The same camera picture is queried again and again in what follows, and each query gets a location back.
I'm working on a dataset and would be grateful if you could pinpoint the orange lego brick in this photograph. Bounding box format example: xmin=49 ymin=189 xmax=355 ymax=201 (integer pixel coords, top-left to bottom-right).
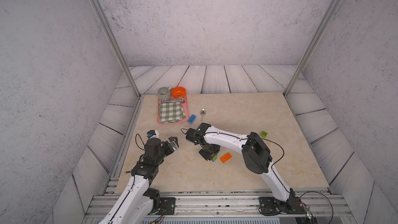
xmin=220 ymin=152 xmax=232 ymax=163

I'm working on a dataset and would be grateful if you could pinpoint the left aluminium frame post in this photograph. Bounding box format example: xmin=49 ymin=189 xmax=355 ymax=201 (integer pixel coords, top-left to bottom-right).
xmin=89 ymin=0 xmax=141 ymax=98

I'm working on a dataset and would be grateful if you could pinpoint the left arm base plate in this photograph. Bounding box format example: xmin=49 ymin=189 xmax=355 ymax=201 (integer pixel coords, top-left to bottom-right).
xmin=149 ymin=197 xmax=176 ymax=215

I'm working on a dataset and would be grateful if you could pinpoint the orange bowl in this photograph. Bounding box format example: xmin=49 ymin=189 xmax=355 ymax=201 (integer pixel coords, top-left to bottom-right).
xmin=171 ymin=87 xmax=187 ymax=98

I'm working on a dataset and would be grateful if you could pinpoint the aluminium frame post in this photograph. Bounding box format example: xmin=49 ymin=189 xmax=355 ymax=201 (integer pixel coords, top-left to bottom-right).
xmin=89 ymin=0 xmax=141 ymax=98
xmin=284 ymin=0 xmax=342 ymax=99

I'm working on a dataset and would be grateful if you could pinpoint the green checkered cloth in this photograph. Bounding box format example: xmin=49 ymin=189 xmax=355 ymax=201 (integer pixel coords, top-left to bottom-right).
xmin=159 ymin=103 xmax=186 ymax=124

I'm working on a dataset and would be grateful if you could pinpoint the striped grey mug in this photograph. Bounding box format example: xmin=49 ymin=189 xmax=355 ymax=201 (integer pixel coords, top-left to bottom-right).
xmin=157 ymin=87 xmax=173 ymax=102

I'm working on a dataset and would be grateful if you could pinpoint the blue long lego brick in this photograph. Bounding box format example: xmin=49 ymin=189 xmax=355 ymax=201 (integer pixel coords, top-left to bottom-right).
xmin=188 ymin=115 xmax=197 ymax=124

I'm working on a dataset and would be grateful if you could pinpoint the aluminium front rail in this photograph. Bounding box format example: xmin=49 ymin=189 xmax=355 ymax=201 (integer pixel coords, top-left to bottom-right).
xmin=81 ymin=190 xmax=358 ymax=224

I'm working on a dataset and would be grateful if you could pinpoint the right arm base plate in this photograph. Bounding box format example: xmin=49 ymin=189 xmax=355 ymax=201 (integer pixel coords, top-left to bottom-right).
xmin=259 ymin=197 xmax=307 ymax=216

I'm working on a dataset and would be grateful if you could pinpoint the metal spoon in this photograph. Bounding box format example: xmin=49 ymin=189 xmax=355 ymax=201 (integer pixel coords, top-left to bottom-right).
xmin=200 ymin=108 xmax=206 ymax=123

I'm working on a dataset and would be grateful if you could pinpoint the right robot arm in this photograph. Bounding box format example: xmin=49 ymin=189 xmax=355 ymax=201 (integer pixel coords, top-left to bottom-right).
xmin=185 ymin=123 xmax=297 ymax=216

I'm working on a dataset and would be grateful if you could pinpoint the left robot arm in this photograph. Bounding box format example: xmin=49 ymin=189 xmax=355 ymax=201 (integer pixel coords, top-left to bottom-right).
xmin=101 ymin=135 xmax=179 ymax=224

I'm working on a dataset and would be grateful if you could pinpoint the right aluminium frame post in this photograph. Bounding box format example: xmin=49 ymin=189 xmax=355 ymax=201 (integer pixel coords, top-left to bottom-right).
xmin=284 ymin=0 xmax=342 ymax=99

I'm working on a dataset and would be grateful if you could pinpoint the pink tray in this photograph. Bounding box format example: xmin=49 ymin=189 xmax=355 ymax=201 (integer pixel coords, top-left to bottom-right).
xmin=158 ymin=96 xmax=189 ymax=124

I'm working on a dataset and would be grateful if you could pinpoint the metal utensil on tray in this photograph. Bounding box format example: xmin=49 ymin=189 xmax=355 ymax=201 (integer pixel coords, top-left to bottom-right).
xmin=161 ymin=97 xmax=185 ymax=104

